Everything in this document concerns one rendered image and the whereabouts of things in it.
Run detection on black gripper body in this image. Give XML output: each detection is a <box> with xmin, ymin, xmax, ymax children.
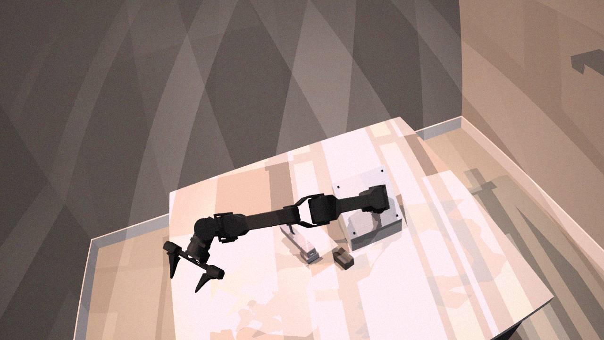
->
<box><xmin>163</xmin><ymin>235</ymin><xmax>225</xmax><ymax>280</ymax></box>

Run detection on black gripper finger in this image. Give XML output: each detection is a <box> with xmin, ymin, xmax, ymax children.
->
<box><xmin>195</xmin><ymin>273</ymin><xmax>216</xmax><ymax>293</ymax></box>
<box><xmin>167</xmin><ymin>252</ymin><xmax>181</xmax><ymax>279</ymax></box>

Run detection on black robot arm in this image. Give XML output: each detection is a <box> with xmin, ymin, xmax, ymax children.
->
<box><xmin>194</xmin><ymin>185</ymin><xmax>390</xmax><ymax>244</ymax></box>

